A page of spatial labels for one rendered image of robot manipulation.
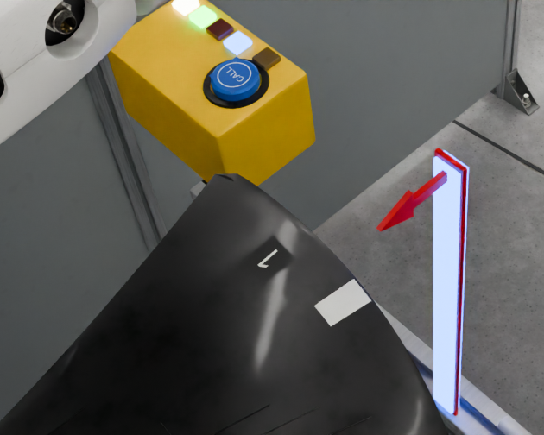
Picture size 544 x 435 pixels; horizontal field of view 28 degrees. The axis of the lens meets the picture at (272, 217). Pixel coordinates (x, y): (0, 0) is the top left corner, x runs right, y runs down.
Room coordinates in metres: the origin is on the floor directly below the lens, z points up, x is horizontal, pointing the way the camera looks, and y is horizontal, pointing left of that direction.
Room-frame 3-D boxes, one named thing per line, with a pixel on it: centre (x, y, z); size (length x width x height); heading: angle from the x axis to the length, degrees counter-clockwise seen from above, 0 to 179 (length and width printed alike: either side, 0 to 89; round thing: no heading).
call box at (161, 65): (0.67, 0.03, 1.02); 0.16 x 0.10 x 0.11; 32
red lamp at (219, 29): (0.70, 0.01, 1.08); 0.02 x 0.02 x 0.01; 32
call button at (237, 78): (0.63, 0.01, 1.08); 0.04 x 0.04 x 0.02
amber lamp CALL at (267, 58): (0.65, -0.02, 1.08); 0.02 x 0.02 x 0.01; 32
